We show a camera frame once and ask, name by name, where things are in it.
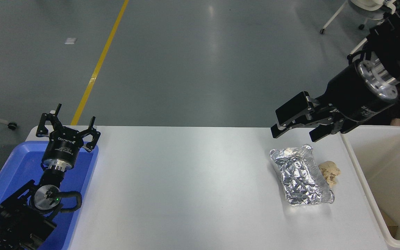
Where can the foil tray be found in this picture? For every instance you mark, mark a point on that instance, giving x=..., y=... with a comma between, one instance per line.
x=302, y=177

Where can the white chair with casters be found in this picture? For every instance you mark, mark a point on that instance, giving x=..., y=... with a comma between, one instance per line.
x=335, y=14

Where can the small grey floor plate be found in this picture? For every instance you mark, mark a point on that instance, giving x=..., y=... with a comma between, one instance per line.
x=70, y=41

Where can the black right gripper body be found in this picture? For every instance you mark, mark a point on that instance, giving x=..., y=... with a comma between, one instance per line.
x=351, y=97

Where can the blue plastic tray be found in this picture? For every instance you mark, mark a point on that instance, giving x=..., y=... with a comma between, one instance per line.
x=16, y=166

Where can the person's hand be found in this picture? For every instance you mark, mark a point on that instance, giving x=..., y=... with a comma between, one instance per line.
x=396, y=122

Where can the large pale bin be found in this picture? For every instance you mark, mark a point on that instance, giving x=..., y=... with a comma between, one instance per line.
x=398, y=166

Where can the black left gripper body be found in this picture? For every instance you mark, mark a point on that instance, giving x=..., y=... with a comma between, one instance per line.
x=63, y=146

